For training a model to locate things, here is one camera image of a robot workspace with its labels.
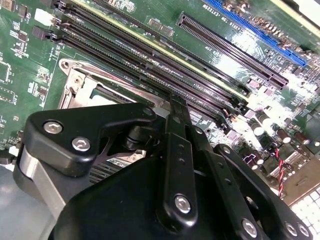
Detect silver CPU plate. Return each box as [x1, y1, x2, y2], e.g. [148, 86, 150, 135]
[89, 84, 141, 105]

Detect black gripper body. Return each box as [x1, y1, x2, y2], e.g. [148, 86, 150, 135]
[47, 156, 238, 240]

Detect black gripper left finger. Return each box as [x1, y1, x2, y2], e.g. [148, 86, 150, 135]
[13, 94, 199, 230]

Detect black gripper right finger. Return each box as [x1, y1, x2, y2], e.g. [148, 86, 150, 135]
[181, 97, 315, 240]

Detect thin metal locking lever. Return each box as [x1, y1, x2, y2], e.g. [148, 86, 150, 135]
[74, 62, 176, 100]

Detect metal socket cover frame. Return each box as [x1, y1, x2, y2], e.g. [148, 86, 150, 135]
[71, 68, 173, 112]

